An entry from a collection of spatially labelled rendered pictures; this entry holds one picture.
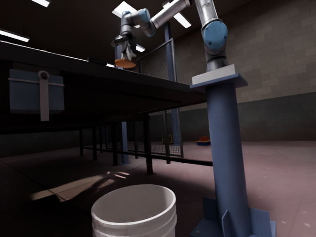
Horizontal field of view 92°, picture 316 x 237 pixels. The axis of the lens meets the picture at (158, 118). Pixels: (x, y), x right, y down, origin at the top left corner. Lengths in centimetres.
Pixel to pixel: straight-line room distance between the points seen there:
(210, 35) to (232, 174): 74
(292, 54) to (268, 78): 78
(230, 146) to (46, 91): 87
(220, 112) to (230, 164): 29
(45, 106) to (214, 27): 82
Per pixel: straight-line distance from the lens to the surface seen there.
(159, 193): 75
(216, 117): 94
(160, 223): 55
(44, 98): 61
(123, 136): 298
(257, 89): 568
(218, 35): 93
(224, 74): 91
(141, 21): 118
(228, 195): 101
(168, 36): 610
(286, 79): 568
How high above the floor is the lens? 63
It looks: 4 degrees up
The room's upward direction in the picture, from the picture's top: 4 degrees counter-clockwise
